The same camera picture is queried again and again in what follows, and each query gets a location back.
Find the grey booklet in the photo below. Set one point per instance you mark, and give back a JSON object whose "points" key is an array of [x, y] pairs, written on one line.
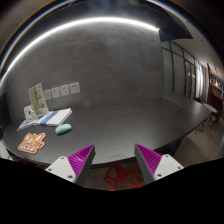
{"points": [[28, 123]]}

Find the white wall socket plate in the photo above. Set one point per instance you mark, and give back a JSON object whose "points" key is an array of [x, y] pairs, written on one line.
{"points": [[47, 94], [55, 92], [64, 90], [74, 88]]}

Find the orange corgi mouse pad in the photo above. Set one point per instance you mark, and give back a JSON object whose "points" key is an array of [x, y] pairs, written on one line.
{"points": [[32, 143]]}

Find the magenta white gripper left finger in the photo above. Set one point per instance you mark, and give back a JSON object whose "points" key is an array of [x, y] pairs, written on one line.
{"points": [[75, 167]]}

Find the red wireframe chair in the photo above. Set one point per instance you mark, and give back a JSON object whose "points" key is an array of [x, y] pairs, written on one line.
{"points": [[117, 174]]}

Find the white book with blue stripe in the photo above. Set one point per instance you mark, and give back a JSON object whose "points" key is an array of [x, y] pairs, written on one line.
{"points": [[54, 118]]}

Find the green illustrated standing card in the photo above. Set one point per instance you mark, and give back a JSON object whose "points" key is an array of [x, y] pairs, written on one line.
{"points": [[37, 100]]}

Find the small colourful sticker card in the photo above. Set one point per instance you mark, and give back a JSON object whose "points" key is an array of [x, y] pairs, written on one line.
{"points": [[29, 112]]}

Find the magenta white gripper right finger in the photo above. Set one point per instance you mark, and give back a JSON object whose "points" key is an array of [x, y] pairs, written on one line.
{"points": [[153, 165]]}

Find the round white side table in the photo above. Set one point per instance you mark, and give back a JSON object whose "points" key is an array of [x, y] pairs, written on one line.
{"points": [[210, 107]]}

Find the mint green computer mouse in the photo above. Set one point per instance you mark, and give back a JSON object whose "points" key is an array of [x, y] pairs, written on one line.
{"points": [[63, 128]]}

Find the curved LED light strip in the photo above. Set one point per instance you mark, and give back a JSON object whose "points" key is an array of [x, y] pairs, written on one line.
{"points": [[73, 24]]}

